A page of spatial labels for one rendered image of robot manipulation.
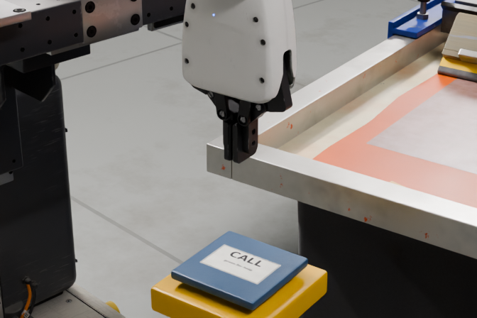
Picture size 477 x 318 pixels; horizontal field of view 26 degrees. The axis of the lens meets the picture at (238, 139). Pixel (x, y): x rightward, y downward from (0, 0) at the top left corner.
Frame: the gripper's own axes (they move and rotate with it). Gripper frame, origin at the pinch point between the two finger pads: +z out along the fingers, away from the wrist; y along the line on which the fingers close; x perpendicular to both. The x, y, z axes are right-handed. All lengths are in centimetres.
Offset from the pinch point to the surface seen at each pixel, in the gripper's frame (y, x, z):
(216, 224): -108, 141, 111
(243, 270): 0.9, -0.9, 13.8
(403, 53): -13, 62, 13
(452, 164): 6.6, 35.8, 15.4
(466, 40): -5, 65, 10
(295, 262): 4.4, 3.3, 13.9
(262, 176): -8.9, 17.2, 13.9
